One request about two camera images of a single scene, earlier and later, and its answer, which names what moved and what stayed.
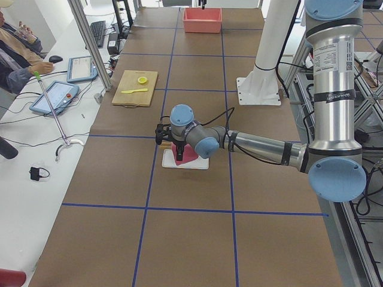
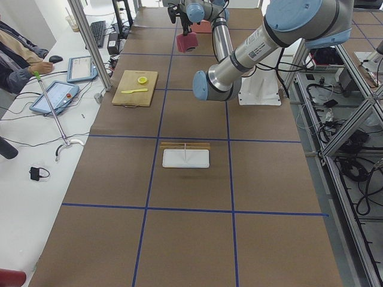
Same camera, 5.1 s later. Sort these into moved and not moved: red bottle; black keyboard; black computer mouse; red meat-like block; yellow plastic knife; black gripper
Moved: red meat-like block; black gripper
Not moved: red bottle; yellow plastic knife; black computer mouse; black keyboard
